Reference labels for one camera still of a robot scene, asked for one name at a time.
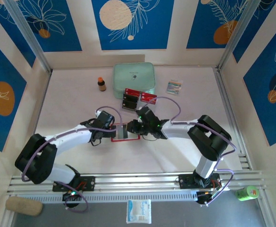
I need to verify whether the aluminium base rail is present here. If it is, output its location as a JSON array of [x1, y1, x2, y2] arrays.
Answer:
[[7, 170, 267, 195]]

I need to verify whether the white slotted cable duct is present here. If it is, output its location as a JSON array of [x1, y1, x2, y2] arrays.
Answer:
[[17, 192, 198, 204]]

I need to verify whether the white blue gauze packet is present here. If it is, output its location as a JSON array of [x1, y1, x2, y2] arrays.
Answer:
[[126, 199, 152, 225]]

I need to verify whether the black credit card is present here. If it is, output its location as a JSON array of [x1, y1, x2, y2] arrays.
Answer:
[[116, 125, 129, 139], [121, 100, 138, 111], [123, 93, 138, 103]]

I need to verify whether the purple cable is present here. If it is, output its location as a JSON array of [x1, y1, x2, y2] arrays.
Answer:
[[199, 170, 235, 207], [64, 188, 90, 213], [21, 106, 123, 182], [141, 96, 237, 173]]

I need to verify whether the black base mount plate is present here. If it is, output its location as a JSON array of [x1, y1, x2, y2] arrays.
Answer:
[[178, 174, 221, 190], [52, 176, 96, 192]]

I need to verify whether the beige foam roll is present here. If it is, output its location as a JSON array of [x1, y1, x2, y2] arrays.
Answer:
[[5, 196, 43, 217]]

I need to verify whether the brown bottle orange cap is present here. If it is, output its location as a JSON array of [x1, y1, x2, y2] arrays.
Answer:
[[97, 77, 107, 92]]

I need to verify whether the small printed sachet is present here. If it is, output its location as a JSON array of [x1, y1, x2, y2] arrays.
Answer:
[[166, 79, 183, 96]]

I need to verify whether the aluminium table edge rail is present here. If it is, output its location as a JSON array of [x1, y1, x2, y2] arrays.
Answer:
[[214, 67, 253, 170]]

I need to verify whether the red card holder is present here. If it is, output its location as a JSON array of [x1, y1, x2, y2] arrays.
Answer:
[[111, 124, 141, 142]]

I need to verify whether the mint green zip pouch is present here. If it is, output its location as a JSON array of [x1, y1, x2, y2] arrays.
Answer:
[[112, 62, 155, 100]]

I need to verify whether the aluminium frame post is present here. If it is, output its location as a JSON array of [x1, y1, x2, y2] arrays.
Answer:
[[216, 0, 264, 73], [3, 0, 53, 73]]

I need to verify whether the green cylindrical can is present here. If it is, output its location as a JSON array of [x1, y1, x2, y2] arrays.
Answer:
[[235, 185, 260, 201]]

